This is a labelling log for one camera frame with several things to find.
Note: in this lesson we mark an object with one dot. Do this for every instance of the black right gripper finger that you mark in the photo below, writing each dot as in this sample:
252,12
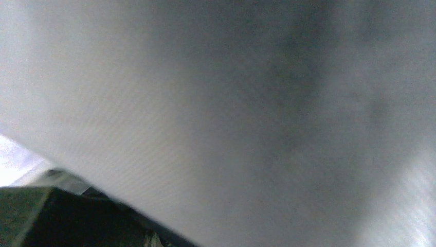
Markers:
50,216

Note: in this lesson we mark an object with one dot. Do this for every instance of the black and lavender umbrella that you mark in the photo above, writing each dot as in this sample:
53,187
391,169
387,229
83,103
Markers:
235,123

